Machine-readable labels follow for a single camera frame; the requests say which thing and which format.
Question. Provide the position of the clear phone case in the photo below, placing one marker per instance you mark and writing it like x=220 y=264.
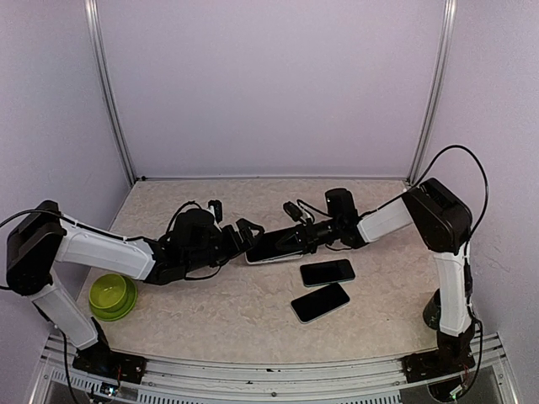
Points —
x=258 y=257

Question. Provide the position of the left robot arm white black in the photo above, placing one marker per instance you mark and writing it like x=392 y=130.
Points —
x=194 y=239

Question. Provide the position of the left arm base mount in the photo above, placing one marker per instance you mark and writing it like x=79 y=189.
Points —
x=99 y=359

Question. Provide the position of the green saucer plate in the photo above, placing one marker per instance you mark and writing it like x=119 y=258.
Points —
x=116 y=315

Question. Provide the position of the aluminium frame post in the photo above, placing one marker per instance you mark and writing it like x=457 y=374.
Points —
x=442 y=57
x=95 y=32

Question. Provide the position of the black phone middle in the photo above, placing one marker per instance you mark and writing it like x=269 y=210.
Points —
x=328 y=272

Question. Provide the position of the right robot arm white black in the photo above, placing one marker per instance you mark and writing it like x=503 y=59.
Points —
x=442 y=220

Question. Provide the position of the black phone front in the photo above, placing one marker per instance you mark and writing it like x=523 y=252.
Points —
x=319 y=302

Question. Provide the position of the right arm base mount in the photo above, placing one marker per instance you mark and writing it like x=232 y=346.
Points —
x=452 y=355

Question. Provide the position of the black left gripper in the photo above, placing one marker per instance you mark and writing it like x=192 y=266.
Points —
x=236 y=247

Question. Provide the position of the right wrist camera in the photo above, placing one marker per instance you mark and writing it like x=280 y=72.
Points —
x=297 y=213

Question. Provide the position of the right aluminium frame post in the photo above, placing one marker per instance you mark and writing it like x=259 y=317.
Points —
x=442 y=57

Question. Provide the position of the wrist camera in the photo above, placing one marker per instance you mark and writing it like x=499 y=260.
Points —
x=215 y=207
x=297 y=213

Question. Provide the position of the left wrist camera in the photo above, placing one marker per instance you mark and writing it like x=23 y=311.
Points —
x=215 y=207

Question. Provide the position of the dark green cup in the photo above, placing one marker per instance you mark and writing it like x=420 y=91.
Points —
x=432 y=312

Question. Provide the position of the green bowl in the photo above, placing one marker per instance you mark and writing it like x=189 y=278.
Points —
x=108 y=293

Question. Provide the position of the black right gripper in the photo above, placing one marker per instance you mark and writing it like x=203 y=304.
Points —
x=306 y=238

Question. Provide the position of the left aluminium frame post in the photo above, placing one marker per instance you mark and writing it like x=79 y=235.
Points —
x=95 y=32

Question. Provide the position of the aluminium front rail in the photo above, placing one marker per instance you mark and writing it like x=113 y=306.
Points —
x=383 y=380

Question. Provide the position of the black phone teal edge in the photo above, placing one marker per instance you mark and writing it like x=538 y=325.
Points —
x=267 y=242

